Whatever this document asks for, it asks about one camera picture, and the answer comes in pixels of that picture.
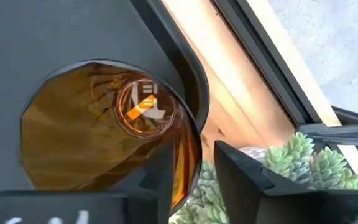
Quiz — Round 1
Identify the small green succulent plant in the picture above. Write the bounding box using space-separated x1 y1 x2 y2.
168 131 358 224

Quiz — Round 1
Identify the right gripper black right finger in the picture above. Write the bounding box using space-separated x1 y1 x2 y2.
214 141 358 224

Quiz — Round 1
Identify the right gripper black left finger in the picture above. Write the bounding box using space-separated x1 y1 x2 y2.
0 139 175 224

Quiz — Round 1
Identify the amber faceted glass cup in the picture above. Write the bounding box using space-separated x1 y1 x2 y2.
19 60 203 216

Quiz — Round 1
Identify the black plastic serving tray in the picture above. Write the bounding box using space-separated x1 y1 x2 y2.
0 0 211 200

